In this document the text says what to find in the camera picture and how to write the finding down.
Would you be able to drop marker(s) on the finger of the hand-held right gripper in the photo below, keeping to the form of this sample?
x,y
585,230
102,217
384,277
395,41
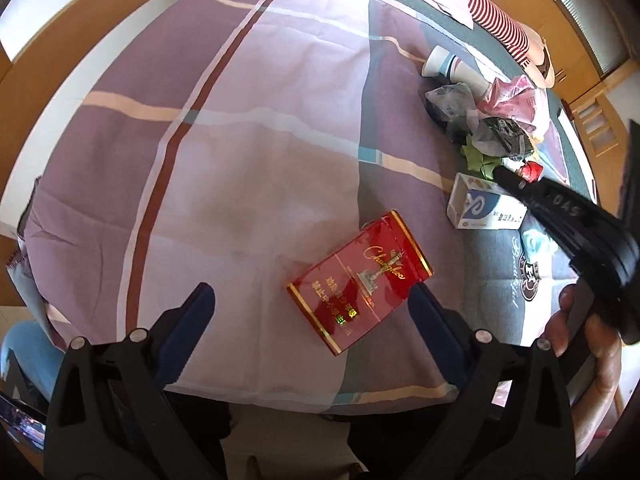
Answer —
x,y
515,184

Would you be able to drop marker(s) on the white and blue paper cup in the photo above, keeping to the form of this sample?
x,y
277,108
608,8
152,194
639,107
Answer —
x,y
450,67

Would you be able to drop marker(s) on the light blue stool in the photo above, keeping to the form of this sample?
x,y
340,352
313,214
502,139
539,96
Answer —
x,y
30,355

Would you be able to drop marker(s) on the grey plastic bag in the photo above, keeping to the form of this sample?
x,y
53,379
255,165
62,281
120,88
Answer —
x,y
452,102

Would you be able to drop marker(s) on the black plastic bag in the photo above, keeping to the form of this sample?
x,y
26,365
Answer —
x,y
505,135

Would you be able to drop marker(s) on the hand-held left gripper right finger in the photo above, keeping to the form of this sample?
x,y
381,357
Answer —
x,y
432,327

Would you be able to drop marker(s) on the red cigarette box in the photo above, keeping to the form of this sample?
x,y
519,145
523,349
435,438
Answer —
x,y
360,285

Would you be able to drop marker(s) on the wooden chair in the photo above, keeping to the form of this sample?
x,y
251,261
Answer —
x,y
597,125

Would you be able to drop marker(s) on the person's right hand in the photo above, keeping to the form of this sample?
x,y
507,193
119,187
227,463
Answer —
x,y
602,360

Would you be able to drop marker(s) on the white and blue carton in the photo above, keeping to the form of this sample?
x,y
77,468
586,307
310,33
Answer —
x,y
480,205

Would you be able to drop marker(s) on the light blue crumpled wrapper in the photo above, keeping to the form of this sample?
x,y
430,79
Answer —
x,y
537,246

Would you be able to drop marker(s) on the small red wrapper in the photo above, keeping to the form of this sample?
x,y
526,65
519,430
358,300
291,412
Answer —
x,y
531,171

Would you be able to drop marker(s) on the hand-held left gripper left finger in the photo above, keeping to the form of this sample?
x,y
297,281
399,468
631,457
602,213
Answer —
x,y
192,317

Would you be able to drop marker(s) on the person's right forearm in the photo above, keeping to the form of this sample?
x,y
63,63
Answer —
x,y
592,430

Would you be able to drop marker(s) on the window blind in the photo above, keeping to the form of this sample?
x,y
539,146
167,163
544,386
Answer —
x,y
590,20

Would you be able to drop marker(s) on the pink plastic bag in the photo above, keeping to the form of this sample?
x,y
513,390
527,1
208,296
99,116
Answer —
x,y
515,102

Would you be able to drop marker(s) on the red striped pillow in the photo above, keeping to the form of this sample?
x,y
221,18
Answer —
x,y
495,20

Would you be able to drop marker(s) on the plaid quilt cover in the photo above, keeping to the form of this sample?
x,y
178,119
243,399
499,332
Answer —
x,y
225,135

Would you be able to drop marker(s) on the green crumpled paper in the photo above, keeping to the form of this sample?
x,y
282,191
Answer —
x,y
477,160

